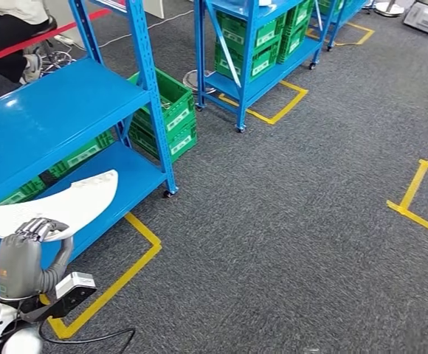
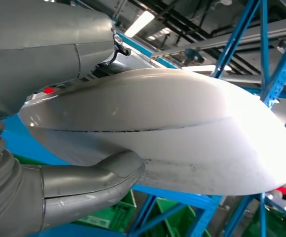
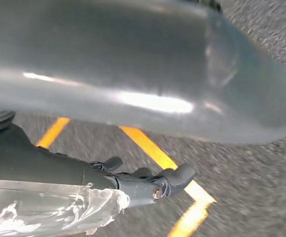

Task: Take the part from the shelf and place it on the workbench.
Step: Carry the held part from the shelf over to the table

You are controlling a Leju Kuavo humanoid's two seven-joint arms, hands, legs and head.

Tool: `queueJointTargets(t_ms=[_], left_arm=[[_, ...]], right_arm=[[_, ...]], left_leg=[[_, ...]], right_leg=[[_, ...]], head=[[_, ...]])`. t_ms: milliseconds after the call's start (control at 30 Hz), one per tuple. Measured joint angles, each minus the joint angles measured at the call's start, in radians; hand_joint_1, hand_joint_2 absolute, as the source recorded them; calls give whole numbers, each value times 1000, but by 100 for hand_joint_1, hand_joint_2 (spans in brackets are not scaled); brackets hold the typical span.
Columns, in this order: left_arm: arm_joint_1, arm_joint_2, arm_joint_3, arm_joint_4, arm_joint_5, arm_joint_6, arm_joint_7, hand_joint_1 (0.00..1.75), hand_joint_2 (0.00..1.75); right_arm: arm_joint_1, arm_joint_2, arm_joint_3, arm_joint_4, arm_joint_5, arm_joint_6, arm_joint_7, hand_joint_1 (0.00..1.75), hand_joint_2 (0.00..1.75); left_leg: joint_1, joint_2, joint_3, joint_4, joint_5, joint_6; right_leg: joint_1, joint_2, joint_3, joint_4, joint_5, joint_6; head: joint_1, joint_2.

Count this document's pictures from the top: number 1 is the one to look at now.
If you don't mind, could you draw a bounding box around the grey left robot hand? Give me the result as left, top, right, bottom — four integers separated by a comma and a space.
0, 217, 75, 301

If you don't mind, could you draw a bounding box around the black stool under person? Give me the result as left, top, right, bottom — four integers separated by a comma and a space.
32, 16, 77, 75

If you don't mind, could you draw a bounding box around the blue metal shelf rack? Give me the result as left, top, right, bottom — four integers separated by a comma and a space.
0, 0, 180, 310
308, 0, 370, 53

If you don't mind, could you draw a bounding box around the white curved plastic part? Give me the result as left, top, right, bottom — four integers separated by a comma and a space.
0, 169, 120, 243

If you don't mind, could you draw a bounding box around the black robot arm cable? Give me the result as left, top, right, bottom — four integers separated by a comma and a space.
38, 316, 137, 354

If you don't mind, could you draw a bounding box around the green crate with cables inside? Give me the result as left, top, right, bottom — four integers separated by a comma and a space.
126, 66, 197, 136

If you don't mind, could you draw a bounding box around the green crate with white label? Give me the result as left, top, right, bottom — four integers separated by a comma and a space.
284, 0, 315, 37
0, 175, 48, 236
47, 128, 116, 180
213, 41, 283, 83
215, 10, 287, 54
276, 21, 310, 66

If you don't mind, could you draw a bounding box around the long red barrier belt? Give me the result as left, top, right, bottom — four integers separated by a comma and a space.
0, 7, 111, 67

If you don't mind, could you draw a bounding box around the round metal stanchion base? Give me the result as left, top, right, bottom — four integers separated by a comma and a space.
374, 0, 407, 18
182, 69, 218, 96

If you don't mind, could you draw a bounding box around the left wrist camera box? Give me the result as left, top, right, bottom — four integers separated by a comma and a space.
18, 271, 98, 325

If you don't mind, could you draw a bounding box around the white board panel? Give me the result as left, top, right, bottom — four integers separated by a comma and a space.
141, 0, 166, 20

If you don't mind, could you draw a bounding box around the person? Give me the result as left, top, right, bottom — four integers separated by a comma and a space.
0, 0, 53, 86

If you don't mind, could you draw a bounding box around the blue rack holding green crates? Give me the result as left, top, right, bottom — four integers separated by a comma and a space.
193, 0, 326, 134

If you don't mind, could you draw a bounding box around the grey flat device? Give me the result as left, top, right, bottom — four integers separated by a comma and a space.
403, 0, 428, 38

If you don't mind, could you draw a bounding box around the green plastic crate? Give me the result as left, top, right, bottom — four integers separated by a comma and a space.
129, 119, 198, 164
317, 0, 352, 16

